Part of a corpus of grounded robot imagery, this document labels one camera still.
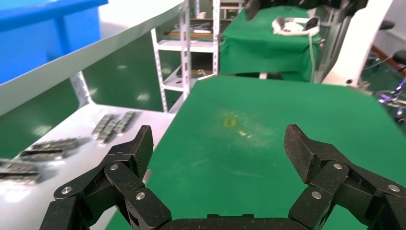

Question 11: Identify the small metal link strip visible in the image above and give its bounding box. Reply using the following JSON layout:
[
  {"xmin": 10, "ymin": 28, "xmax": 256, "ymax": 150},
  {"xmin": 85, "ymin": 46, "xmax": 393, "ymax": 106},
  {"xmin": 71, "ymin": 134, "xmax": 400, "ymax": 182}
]
[
  {"xmin": 0, "ymin": 159, "xmax": 43, "ymax": 185},
  {"xmin": 91, "ymin": 114, "xmax": 114, "ymax": 138},
  {"xmin": 98, "ymin": 118, "xmax": 126, "ymax": 144},
  {"xmin": 114, "ymin": 111, "xmax": 136, "ymax": 134},
  {"xmin": 19, "ymin": 148, "xmax": 68, "ymax": 161},
  {"xmin": 31, "ymin": 137, "xmax": 80, "ymax": 150}
]

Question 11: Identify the green table cloth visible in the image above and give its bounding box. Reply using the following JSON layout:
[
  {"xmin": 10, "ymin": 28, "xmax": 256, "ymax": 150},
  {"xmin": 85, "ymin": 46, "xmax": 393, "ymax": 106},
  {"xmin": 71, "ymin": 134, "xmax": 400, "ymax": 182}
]
[{"xmin": 106, "ymin": 75, "xmax": 406, "ymax": 230}]

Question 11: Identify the green covered background table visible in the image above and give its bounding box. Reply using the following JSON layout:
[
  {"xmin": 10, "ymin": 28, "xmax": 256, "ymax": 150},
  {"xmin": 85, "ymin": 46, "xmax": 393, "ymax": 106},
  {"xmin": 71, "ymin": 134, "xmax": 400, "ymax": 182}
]
[{"xmin": 219, "ymin": 5, "xmax": 322, "ymax": 84}]

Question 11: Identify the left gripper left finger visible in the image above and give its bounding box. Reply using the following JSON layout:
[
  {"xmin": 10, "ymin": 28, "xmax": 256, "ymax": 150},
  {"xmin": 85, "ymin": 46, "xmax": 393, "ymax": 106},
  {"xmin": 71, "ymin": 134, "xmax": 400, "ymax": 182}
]
[{"xmin": 39, "ymin": 125, "xmax": 172, "ymax": 230}]

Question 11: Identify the blue plastic tray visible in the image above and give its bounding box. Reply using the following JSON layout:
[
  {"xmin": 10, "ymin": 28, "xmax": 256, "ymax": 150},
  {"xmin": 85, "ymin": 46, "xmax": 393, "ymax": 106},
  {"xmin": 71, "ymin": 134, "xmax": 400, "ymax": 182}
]
[{"xmin": 0, "ymin": 0, "xmax": 109, "ymax": 85}]

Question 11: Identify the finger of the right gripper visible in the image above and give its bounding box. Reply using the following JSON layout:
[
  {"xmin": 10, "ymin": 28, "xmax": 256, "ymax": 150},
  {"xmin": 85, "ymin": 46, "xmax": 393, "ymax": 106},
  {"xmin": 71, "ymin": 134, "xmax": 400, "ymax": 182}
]
[{"xmin": 246, "ymin": 0, "xmax": 264, "ymax": 20}]

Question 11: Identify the white perforated shelf post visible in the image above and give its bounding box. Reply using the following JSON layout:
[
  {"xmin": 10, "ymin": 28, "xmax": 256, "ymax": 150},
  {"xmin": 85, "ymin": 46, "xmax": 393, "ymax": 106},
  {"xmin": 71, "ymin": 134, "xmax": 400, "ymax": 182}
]
[
  {"xmin": 178, "ymin": 0, "xmax": 192, "ymax": 92},
  {"xmin": 69, "ymin": 70, "xmax": 93, "ymax": 109},
  {"xmin": 151, "ymin": 28, "xmax": 169, "ymax": 113}
]

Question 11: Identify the white metal shelf board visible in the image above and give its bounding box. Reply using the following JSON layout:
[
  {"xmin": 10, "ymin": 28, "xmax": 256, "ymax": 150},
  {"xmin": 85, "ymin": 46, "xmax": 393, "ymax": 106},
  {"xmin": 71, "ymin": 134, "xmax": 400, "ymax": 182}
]
[{"xmin": 0, "ymin": 0, "xmax": 188, "ymax": 116}]

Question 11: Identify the white headset device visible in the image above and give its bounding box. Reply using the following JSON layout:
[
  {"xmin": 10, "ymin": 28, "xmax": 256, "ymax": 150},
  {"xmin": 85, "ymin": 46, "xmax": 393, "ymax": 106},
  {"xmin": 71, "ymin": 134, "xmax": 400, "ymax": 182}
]
[{"xmin": 271, "ymin": 16, "xmax": 322, "ymax": 36}]

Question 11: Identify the white background storage rack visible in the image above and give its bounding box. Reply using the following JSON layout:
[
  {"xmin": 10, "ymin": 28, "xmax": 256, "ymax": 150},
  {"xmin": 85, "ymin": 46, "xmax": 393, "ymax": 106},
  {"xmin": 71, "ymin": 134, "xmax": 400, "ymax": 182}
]
[{"xmin": 157, "ymin": 0, "xmax": 245, "ymax": 113}]

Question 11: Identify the white robot torso column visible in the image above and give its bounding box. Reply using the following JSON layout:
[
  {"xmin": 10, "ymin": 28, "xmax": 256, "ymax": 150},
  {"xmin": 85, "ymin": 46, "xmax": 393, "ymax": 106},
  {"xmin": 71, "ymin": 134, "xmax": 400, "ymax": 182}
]
[{"xmin": 322, "ymin": 0, "xmax": 395, "ymax": 87}]

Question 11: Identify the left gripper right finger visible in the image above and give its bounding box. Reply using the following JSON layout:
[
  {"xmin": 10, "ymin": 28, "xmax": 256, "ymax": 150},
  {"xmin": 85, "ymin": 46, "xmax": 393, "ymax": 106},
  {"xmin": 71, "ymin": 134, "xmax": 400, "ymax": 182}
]
[{"xmin": 283, "ymin": 124, "xmax": 406, "ymax": 230}]

